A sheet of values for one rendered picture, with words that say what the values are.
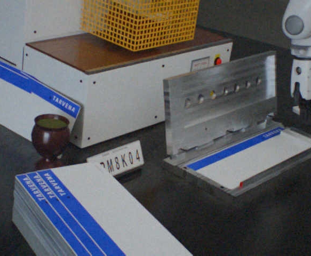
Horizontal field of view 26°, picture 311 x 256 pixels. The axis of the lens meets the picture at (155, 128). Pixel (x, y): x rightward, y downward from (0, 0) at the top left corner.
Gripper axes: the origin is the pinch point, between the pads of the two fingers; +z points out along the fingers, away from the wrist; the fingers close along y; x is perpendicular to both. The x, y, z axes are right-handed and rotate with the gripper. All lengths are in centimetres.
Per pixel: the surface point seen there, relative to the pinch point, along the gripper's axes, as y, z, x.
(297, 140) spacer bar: -1.8, 6.2, 1.4
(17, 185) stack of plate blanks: -80, -3, 14
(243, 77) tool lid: -8.8, -10.2, 13.3
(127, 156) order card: -48, 1, 17
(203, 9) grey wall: 168, -3, 164
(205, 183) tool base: -38.9, 6.9, 2.4
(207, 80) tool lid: -23.6, -11.9, 13.3
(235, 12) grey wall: 173, -1, 144
